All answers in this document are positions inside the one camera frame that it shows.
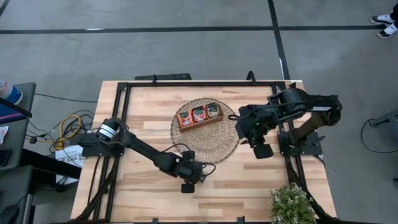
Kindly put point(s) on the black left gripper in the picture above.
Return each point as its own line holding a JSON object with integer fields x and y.
{"x": 189, "y": 169}

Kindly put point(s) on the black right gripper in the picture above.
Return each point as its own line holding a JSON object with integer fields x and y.
{"x": 255, "y": 124}

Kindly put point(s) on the wooden three-compartment tea box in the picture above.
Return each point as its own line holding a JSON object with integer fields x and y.
{"x": 202, "y": 124}

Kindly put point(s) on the orange tea packet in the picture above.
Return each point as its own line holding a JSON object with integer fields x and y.
{"x": 185, "y": 119}

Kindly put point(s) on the red tea packet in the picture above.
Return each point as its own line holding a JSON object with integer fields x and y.
{"x": 199, "y": 114}

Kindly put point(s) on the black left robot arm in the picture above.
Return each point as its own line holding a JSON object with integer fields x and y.
{"x": 146, "y": 152}

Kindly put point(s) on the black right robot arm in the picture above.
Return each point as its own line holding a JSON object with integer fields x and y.
{"x": 298, "y": 102}

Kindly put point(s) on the round woven placemat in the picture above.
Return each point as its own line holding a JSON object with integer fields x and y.
{"x": 205, "y": 146}

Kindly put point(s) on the small black clip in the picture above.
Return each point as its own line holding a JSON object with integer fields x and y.
{"x": 293, "y": 85}

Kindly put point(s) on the small potted green plant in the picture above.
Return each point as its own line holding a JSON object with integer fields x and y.
{"x": 290, "y": 205}

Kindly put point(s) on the long black bar device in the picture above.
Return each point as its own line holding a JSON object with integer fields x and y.
{"x": 164, "y": 76}

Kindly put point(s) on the white printed cardboard box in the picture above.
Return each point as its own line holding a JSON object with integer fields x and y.
{"x": 70, "y": 157}

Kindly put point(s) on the black stand leg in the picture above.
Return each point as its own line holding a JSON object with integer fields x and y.
{"x": 387, "y": 119}

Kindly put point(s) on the black floor beam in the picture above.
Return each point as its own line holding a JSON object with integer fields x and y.
{"x": 46, "y": 163}

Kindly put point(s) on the person's foot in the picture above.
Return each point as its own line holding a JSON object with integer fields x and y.
{"x": 388, "y": 31}
{"x": 384, "y": 19}

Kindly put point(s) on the grey side table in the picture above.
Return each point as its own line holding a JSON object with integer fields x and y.
{"x": 21, "y": 133}

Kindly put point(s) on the thin black diagonal bar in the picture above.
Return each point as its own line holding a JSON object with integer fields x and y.
{"x": 18, "y": 109}

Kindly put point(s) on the black phone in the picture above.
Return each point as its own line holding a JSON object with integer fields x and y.
{"x": 4, "y": 158}

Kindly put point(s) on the black computer mouse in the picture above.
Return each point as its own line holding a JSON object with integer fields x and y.
{"x": 7, "y": 214}

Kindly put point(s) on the dark blue folder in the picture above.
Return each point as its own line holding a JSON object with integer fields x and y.
{"x": 9, "y": 114}

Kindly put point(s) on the white paper sheet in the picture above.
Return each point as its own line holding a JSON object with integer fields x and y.
{"x": 3, "y": 133}

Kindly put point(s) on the blue and white bottle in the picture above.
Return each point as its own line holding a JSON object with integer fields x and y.
{"x": 11, "y": 93}

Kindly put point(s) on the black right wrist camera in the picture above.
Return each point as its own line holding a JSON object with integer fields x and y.
{"x": 263, "y": 151}

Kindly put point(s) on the black hook bracket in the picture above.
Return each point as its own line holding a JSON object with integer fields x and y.
{"x": 250, "y": 72}

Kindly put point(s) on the small black edge bracket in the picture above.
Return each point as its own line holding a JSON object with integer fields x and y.
{"x": 241, "y": 220}
{"x": 155, "y": 221}

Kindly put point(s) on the black aluminium table frame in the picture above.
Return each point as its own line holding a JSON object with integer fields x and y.
{"x": 202, "y": 84}

